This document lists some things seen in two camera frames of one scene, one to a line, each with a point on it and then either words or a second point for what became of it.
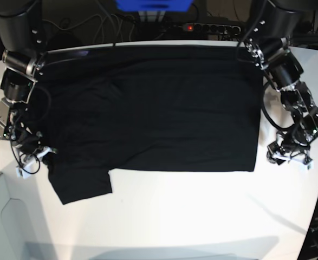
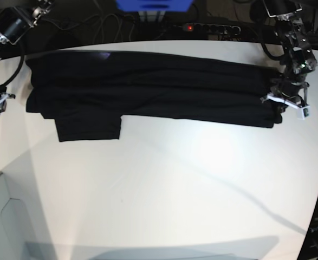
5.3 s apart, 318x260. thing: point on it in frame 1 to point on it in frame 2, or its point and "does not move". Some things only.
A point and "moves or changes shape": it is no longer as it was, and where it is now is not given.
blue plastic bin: (155, 5) does not move
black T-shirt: (148, 108) moves or changes shape
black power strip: (216, 28) does not move
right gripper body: (289, 147) to (285, 90)
